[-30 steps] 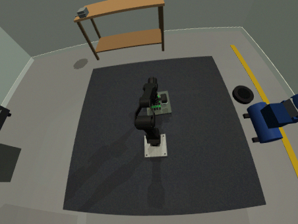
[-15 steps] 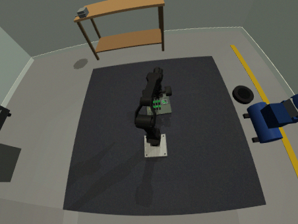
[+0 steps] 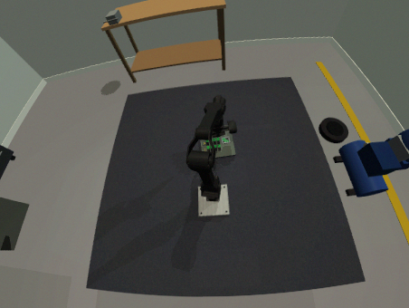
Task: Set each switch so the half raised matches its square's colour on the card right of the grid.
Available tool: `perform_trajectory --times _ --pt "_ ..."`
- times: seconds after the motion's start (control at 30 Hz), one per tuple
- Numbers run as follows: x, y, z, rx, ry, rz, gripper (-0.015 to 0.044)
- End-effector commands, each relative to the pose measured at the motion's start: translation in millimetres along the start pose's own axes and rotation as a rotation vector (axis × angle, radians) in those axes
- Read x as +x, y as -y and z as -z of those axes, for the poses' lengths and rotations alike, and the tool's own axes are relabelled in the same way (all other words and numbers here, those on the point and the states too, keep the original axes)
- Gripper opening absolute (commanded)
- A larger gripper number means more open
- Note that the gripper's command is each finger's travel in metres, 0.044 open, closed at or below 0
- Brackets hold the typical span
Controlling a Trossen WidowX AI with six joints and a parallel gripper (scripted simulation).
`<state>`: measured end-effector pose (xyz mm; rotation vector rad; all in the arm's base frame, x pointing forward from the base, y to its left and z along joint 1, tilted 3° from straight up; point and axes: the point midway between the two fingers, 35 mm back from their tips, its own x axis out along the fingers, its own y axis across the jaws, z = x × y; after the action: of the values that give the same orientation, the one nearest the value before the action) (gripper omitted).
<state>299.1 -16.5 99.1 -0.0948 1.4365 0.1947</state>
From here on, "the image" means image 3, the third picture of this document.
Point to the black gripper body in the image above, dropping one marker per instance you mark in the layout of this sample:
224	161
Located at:
231	127

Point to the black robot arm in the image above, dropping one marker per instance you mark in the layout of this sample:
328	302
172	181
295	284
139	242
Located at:
203	161

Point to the grey switch panel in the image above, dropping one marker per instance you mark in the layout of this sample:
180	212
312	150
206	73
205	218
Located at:
224	146

